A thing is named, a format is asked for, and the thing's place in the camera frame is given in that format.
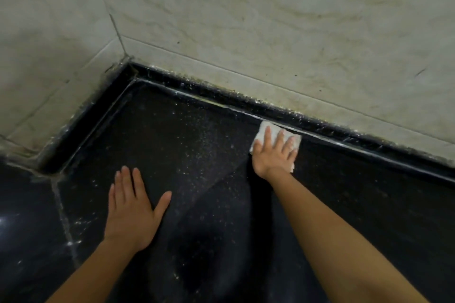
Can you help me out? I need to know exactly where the person's left forearm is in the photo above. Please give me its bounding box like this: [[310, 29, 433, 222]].
[[45, 238, 143, 303]]

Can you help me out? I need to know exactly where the black stone skirting strip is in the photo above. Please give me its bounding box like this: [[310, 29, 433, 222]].
[[36, 61, 455, 185]]

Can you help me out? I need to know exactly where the person's right forearm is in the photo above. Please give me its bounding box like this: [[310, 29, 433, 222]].
[[271, 168, 431, 303]]

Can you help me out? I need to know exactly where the person's left hand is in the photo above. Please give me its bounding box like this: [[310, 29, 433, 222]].
[[103, 166, 173, 252]]

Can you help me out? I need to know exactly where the person's right hand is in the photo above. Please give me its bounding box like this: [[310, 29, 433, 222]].
[[251, 125, 299, 180]]

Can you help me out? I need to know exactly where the white cleaning cloth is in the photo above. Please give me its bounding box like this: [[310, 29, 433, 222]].
[[249, 120, 302, 173]]

